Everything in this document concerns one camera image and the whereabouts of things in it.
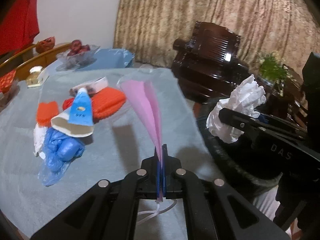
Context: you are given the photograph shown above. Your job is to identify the blue plastic glove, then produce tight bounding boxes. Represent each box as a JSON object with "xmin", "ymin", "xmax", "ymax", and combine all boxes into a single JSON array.
[{"xmin": 38, "ymin": 127, "xmax": 85, "ymax": 187}]

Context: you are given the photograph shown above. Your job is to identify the pink plastic bag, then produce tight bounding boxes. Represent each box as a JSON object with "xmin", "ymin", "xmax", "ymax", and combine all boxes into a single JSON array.
[{"xmin": 117, "ymin": 79, "xmax": 178, "ymax": 225}]

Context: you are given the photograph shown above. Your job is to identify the white paper cup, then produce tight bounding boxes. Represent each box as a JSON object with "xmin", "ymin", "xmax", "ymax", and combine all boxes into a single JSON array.
[{"xmin": 50, "ymin": 107, "xmax": 94, "ymax": 138}]

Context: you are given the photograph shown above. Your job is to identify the blue toothpaste tube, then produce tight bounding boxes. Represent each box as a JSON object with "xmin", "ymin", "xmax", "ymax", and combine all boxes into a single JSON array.
[{"xmin": 68, "ymin": 88, "xmax": 93, "ymax": 126}]

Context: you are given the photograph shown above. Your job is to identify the small white tissue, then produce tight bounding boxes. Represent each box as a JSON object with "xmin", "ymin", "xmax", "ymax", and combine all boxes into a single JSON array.
[{"xmin": 33, "ymin": 123, "xmax": 48, "ymax": 160}]

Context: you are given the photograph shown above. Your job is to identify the orange foam net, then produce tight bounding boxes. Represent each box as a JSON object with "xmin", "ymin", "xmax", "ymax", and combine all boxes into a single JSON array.
[
  {"xmin": 63, "ymin": 87, "xmax": 126, "ymax": 121},
  {"xmin": 36, "ymin": 101, "xmax": 60, "ymax": 127}
]

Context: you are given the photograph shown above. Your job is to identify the black trash bin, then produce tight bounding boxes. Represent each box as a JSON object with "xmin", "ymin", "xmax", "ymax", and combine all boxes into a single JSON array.
[{"xmin": 193, "ymin": 98, "xmax": 282, "ymax": 201}]

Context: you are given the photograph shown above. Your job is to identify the dark wooden armchair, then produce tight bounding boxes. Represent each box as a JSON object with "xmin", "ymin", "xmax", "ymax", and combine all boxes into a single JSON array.
[{"xmin": 171, "ymin": 21, "xmax": 250, "ymax": 103}]

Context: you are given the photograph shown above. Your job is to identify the green potted plant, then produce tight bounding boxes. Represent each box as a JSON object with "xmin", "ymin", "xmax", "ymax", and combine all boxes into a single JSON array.
[{"xmin": 257, "ymin": 51, "xmax": 291, "ymax": 97}]

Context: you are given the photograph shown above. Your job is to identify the light blue tablecloth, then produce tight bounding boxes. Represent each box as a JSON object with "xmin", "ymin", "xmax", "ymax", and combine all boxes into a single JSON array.
[{"xmin": 1, "ymin": 68, "xmax": 221, "ymax": 236}]

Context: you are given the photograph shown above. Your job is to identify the beige patterned curtain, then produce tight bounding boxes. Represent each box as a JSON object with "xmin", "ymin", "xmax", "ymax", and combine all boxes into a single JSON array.
[{"xmin": 113, "ymin": 0, "xmax": 319, "ymax": 73}]

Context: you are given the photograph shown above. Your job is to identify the white toothpaste box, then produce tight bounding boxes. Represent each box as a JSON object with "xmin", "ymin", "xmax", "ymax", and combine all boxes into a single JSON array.
[{"xmin": 69, "ymin": 77, "xmax": 108, "ymax": 96}]

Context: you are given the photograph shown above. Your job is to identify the blue plastic bag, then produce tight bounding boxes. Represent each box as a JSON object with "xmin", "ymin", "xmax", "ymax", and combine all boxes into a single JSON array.
[{"xmin": 79, "ymin": 49, "xmax": 135, "ymax": 71}]

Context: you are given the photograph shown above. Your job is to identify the gold tissue box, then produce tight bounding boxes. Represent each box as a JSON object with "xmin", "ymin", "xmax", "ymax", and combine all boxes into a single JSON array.
[{"xmin": 25, "ymin": 66, "xmax": 49, "ymax": 88}]

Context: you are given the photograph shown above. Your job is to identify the glass fruit bowl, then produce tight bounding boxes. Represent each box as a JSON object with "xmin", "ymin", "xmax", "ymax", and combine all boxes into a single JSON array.
[{"xmin": 56, "ymin": 45, "xmax": 100, "ymax": 68}]

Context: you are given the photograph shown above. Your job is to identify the red apples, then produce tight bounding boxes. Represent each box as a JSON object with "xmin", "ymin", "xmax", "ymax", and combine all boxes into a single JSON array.
[{"xmin": 67, "ymin": 40, "xmax": 91, "ymax": 56}]

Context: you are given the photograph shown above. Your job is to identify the red snack packet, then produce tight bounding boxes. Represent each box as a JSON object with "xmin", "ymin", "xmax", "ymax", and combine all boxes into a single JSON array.
[{"xmin": 0, "ymin": 70, "xmax": 16, "ymax": 94}]

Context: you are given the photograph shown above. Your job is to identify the wooden sideboard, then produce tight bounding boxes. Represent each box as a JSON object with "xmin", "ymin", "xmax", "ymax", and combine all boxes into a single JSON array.
[{"xmin": 1, "ymin": 43, "xmax": 71, "ymax": 81}]

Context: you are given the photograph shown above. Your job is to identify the red ornament on sideboard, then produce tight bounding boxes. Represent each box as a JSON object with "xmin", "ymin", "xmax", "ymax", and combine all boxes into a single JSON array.
[{"xmin": 35, "ymin": 36, "xmax": 55, "ymax": 54}]

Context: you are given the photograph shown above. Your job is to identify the red cloth cover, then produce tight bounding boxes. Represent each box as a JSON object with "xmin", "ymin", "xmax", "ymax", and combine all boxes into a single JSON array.
[{"xmin": 1, "ymin": 0, "xmax": 40, "ymax": 55}]

